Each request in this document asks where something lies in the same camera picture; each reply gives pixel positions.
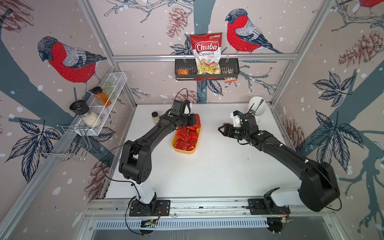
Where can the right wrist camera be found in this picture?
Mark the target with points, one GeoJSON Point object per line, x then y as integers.
{"type": "Point", "coordinates": [235, 116]}

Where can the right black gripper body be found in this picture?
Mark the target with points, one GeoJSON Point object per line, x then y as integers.
{"type": "Point", "coordinates": [241, 134]}

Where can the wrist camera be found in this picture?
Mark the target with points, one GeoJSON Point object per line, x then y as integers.
{"type": "Point", "coordinates": [180, 108]}
{"type": "Point", "coordinates": [235, 116]}

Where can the black wire wall basket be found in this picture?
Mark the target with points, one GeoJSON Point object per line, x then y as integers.
{"type": "Point", "coordinates": [189, 70]}

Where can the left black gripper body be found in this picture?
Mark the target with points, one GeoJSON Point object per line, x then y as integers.
{"type": "Point", "coordinates": [187, 120]}

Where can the small spice jar on table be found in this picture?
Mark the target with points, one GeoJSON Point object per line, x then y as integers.
{"type": "Point", "coordinates": [155, 117]}

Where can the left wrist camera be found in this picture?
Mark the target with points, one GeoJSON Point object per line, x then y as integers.
{"type": "Point", "coordinates": [180, 108]}

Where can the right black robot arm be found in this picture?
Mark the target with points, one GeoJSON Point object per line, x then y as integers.
{"type": "Point", "coordinates": [319, 186]}

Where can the red tea bag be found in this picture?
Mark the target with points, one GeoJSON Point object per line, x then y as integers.
{"type": "Point", "coordinates": [197, 122]}

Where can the white utensil cup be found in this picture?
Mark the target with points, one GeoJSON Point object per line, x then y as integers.
{"type": "Point", "coordinates": [261, 110]}

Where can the red tea bags pile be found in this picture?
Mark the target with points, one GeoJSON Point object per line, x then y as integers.
{"type": "Point", "coordinates": [186, 138]}

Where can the white wire wall shelf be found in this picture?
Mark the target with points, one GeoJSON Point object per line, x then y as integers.
{"type": "Point", "coordinates": [95, 112]}

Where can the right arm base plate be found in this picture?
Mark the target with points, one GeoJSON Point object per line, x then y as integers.
{"type": "Point", "coordinates": [266, 207]}

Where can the orange spice jar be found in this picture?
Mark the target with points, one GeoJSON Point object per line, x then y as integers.
{"type": "Point", "coordinates": [101, 96]}

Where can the black lid rice jar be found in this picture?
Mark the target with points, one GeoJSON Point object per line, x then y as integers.
{"type": "Point", "coordinates": [90, 118]}

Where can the Chuba cassava chips bag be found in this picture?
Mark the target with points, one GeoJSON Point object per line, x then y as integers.
{"type": "Point", "coordinates": [207, 53]}

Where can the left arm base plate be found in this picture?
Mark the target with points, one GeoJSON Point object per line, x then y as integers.
{"type": "Point", "coordinates": [155, 208]}

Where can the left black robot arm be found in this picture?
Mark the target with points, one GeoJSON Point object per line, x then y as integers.
{"type": "Point", "coordinates": [136, 159]}

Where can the chrome wire rack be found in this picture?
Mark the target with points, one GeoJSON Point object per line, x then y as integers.
{"type": "Point", "coordinates": [74, 144]}

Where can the yellow plastic storage box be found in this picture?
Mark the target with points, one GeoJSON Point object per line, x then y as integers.
{"type": "Point", "coordinates": [186, 141]}

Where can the metal spoon in cup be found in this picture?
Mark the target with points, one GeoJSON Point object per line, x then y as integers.
{"type": "Point", "coordinates": [254, 111]}

